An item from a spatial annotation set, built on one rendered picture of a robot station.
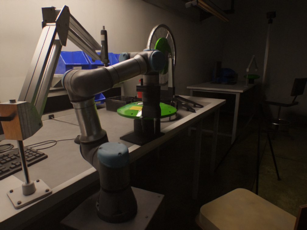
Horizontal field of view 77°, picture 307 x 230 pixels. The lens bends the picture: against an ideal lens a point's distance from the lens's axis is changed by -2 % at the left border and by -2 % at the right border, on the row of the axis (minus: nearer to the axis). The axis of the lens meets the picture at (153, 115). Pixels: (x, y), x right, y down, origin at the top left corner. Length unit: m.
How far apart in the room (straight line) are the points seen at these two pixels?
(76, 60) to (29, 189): 1.23
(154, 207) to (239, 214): 0.51
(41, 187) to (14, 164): 0.21
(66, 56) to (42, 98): 1.09
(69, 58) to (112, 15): 0.67
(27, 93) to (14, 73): 0.93
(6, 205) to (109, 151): 0.32
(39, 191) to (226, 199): 0.86
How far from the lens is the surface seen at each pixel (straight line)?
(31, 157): 0.93
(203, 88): 3.40
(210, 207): 1.09
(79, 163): 0.85
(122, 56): 0.71
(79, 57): 1.72
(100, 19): 2.06
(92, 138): 0.65
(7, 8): 1.65
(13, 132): 0.64
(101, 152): 0.58
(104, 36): 1.26
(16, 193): 0.74
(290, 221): 1.16
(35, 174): 0.84
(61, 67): 1.57
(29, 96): 0.67
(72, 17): 0.90
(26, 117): 0.64
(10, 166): 0.89
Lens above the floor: 1.29
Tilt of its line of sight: 14 degrees down
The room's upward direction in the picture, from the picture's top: straight up
